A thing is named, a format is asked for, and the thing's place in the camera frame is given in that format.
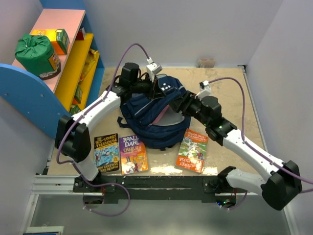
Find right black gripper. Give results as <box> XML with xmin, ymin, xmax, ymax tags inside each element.
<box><xmin>167</xmin><ymin>91</ymin><xmax>210</xmax><ymax>127</ymax></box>

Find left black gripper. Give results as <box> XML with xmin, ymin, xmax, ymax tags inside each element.
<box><xmin>130</xmin><ymin>73</ymin><xmax>166</xmax><ymax>100</ymax></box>

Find pink pencil case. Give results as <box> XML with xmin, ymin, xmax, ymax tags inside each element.
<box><xmin>153</xmin><ymin>105</ymin><xmax>169</xmax><ymax>124</ymax></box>

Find navy blue school backpack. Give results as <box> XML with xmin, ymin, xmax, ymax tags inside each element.
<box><xmin>117</xmin><ymin>76</ymin><xmax>191</xmax><ymax>151</ymax></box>

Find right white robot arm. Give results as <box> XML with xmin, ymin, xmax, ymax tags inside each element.
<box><xmin>170</xmin><ymin>91</ymin><xmax>302</xmax><ymax>211</ymax></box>

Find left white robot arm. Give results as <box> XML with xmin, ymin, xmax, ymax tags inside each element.
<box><xmin>55</xmin><ymin>59</ymin><xmax>162</xmax><ymax>192</ymax></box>

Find yellow snack bag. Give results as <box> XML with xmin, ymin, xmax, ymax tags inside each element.
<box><xmin>79</xmin><ymin>48</ymin><xmax>99</xmax><ymax>83</ymax></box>

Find orange 78-storey treehouse book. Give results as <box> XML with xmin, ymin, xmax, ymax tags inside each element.
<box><xmin>175</xmin><ymin>129</ymin><xmax>209</xmax><ymax>173</ymax></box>

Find Roald Dahl Charlie book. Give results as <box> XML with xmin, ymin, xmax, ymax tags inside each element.
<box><xmin>119</xmin><ymin>135</ymin><xmax>149</xmax><ymax>175</ymax></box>

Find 169-storey treehouse book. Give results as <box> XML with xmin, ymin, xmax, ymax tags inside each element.
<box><xmin>94</xmin><ymin>133</ymin><xmax>120</xmax><ymax>173</ymax></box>

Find green box on lower shelf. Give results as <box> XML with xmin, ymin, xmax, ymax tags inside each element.
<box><xmin>72</xmin><ymin>85</ymin><xmax>83</xmax><ymax>104</ymax></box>

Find small box on yellow shelf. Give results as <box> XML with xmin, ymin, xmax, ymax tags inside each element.
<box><xmin>76</xmin><ymin>27</ymin><xmax>86</xmax><ymax>41</ymax></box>

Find yellow green carton box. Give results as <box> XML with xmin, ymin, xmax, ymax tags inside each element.
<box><xmin>30</xmin><ymin>28</ymin><xmax>70</xmax><ymax>55</ymax></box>

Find blue pink yellow shelf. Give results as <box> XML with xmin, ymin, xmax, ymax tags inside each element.
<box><xmin>0</xmin><ymin>0</ymin><xmax>105</xmax><ymax>138</ymax></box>

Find green wrapped round package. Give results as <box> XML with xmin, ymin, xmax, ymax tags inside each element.
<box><xmin>15</xmin><ymin>34</ymin><xmax>61</xmax><ymax>80</ymax></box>

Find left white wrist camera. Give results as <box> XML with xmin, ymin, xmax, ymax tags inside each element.
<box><xmin>146</xmin><ymin>57</ymin><xmax>162</xmax><ymax>82</ymax></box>

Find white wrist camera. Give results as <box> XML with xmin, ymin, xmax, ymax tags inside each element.
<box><xmin>196</xmin><ymin>80</ymin><xmax>211</xmax><ymax>99</ymax></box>
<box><xmin>146</xmin><ymin>57</ymin><xmax>162</xmax><ymax>82</ymax></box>

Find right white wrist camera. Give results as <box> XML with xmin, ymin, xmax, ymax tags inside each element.
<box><xmin>196</xmin><ymin>80</ymin><xmax>211</xmax><ymax>99</ymax></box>

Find small box at back wall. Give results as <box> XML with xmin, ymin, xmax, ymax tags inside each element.
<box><xmin>196</xmin><ymin>58</ymin><xmax>216</xmax><ymax>68</ymax></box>

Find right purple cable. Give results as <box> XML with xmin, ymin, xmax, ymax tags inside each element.
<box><xmin>207</xmin><ymin>77</ymin><xmax>313</xmax><ymax>211</ymax></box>

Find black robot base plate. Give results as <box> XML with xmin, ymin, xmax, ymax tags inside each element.
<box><xmin>73</xmin><ymin>175</ymin><xmax>244</xmax><ymax>204</ymax></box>

